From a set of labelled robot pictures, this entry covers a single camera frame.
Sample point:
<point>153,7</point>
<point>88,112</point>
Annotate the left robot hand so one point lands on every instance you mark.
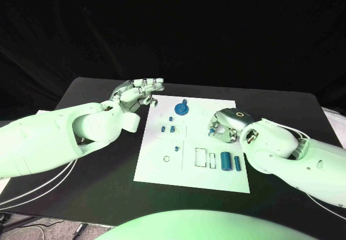
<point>130,93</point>

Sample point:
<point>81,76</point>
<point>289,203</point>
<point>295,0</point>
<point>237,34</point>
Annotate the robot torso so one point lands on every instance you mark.
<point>205,226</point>

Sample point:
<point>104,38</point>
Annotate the thin blue cylinder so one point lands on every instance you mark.
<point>237,163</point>

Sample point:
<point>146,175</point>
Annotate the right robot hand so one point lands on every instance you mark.
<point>233,118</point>

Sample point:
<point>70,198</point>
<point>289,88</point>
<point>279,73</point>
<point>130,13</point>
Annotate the thick blue cylinder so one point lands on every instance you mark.
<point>225,161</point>

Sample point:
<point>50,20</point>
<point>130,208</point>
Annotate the blue gear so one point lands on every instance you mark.
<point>182,109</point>

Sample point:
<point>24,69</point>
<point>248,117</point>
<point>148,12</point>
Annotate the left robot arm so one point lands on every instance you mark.
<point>41,140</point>

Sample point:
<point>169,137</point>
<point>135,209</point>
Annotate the white sheet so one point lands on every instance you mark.
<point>335,127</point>

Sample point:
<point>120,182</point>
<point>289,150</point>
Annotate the white task board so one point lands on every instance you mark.
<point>162,178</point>

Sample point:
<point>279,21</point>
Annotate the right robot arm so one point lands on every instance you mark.
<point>310,168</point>

